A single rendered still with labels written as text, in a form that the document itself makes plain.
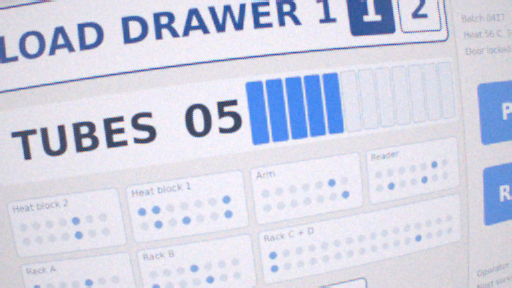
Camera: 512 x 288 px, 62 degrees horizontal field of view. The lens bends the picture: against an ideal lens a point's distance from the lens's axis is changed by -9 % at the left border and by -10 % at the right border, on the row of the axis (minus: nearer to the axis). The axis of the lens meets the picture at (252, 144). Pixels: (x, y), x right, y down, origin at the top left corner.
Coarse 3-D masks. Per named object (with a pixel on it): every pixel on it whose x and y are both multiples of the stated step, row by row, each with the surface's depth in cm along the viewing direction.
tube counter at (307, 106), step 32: (384, 64) 29; (416, 64) 30; (448, 64) 30; (192, 96) 27; (224, 96) 28; (256, 96) 28; (288, 96) 28; (320, 96) 29; (352, 96) 29; (384, 96) 29; (416, 96) 30; (448, 96) 30; (192, 128) 28; (224, 128) 28; (256, 128) 28; (288, 128) 28; (320, 128) 29; (352, 128) 29; (384, 128) 30
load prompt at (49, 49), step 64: (64, 0) 26; (128, 0) 26; (192, 0) 27; (256, 0) 28; (320, 0) 28; (384, 0) 29; (0, 64) 25; (64, 64) 26; (128, 64) 27; (192, 64) 27
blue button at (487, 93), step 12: (480, 84) 31; (492, 84) 31; (504, 84) 31; (480, 96) 31; (492, 96) 31; (504, 96) 31; (480, 108) 31; (492, 108) 31; (504, 108) 31; (480, 120) 31; (492, 120) 31; (504, 120) 31; (480, 132) 31; (492, 132) 31; (504, 132) 31; (480, 144) 31; (492, 144) 31
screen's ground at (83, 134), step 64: (0, 0) 25; (448, 0) 30; (256, 64) 28; (320, 64) 29; (0, 128) 26; (64, 128) 26; (128, 128) 27; (448, 128) 30; (0, 192) 26; (0, 256) 26; (448, 256) 31
